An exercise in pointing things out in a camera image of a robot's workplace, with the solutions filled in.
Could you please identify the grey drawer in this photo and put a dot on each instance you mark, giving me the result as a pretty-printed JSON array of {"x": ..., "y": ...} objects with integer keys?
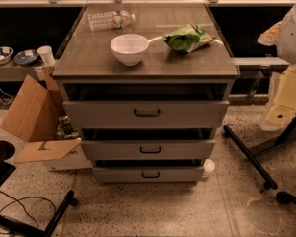
[
  {"x": 146, "y": 114},
  {"x": 148, "y": 175},
  {"x": 148, "y": 149}
]

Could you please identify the grey top drawer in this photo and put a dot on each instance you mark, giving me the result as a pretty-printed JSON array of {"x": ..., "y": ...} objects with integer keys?
[{"x": 146, "y": 114}]

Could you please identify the grey drawer cabinet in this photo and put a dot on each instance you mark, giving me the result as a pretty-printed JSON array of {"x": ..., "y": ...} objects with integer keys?
[{"x": 88, "y": 71}]

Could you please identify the grey bottom drawer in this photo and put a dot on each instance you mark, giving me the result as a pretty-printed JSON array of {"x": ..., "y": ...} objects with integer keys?
[{"x": 148, "y": 175}]

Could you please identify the open cardboard box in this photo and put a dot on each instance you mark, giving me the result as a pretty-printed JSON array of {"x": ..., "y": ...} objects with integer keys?
[{"x": 34, "y": 118}]

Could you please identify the green chip bag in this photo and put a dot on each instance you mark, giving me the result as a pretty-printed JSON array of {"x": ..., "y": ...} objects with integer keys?
[{"x": 187, "y": 38}]

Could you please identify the small figurine in box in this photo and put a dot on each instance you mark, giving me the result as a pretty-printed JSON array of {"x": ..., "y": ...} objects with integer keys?
[{"x": 65, "y": 129}]

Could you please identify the clear plastic water bottle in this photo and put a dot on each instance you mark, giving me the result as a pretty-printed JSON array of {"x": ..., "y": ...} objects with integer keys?
[{"x": 110, "y": 20}]

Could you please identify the white paper cup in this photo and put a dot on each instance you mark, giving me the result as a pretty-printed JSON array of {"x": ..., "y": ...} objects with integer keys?
[{"x": 46, "y": 54}]

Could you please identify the blue patterned bowl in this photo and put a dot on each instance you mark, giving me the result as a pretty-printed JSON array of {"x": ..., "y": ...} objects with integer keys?
[{"x": 26, "y": 58}]

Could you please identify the white patterned bowl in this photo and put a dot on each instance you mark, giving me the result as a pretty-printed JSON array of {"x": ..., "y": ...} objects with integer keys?
[{"x": 5, "y": 54}]

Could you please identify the black stand base left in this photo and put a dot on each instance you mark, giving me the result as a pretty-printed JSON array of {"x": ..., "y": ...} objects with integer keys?
[{"x": 12, "y": 227}]

